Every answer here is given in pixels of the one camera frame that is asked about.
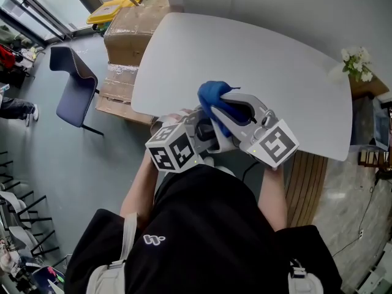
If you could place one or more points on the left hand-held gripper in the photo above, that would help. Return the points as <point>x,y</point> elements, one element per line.
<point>167,152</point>

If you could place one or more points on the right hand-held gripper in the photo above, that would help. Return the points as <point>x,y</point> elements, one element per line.
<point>275,142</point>

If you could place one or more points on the blue cloth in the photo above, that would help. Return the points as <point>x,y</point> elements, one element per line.
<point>211,93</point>

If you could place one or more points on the person's right forearm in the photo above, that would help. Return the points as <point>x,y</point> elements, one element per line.
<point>272,194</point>

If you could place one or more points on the person's left forearm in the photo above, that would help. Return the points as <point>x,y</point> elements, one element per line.
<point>137,191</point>

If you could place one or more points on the flat brown cardboard box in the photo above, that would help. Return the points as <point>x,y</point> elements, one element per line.
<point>118,90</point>

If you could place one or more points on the large brown cardboard box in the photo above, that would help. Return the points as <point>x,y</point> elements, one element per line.
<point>131,32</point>

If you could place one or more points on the black t-shirt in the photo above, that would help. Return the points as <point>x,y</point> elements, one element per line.
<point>202,225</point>

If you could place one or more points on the wooden slatted bench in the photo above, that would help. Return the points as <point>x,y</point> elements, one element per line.
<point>306,188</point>

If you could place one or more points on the dark blue chair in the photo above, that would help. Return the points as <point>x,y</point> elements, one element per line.
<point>76,93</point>

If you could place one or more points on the white flower bouquet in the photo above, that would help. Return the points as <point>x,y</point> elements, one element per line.
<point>356,61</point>

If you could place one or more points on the wooden side cabinet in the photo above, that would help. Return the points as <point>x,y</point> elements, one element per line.
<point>367,87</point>

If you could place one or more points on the yellow bin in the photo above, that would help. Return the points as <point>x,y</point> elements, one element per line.
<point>104,12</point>

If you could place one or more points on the red clothing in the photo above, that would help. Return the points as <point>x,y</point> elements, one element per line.
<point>6,57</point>

